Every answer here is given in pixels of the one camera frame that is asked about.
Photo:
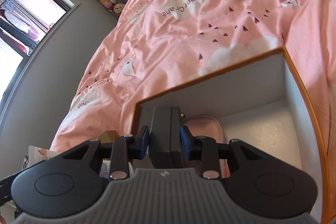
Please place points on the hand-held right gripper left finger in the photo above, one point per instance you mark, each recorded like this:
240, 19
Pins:
144, 140

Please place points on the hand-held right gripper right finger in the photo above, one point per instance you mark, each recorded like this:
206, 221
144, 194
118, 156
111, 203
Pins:
185, 140

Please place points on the dark grey box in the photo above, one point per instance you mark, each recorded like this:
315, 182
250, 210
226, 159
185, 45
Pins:
164, 129

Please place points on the pink fabric pouch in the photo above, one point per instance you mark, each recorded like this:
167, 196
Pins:
207, 127

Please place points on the orange cardboard box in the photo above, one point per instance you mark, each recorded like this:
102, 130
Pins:
249, 82

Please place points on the tan cardboard box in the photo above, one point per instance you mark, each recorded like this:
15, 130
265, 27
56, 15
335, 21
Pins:
107, 136

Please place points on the pink printed duvet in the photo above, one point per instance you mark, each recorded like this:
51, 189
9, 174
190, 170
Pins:
183, 29

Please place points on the window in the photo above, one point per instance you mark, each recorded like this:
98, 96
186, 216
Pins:
15, 3

